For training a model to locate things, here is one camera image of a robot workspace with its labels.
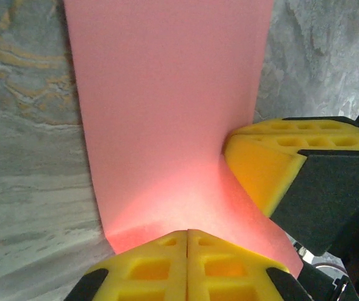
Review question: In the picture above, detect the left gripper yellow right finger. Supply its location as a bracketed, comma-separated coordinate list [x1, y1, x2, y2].
[187, 230, 311, 301]

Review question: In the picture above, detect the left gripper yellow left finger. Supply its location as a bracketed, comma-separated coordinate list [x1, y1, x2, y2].
[72, 230, 188, 301]

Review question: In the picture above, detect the pink square paper sheet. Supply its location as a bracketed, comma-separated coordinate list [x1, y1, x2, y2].
[62, 0, 304, 280]

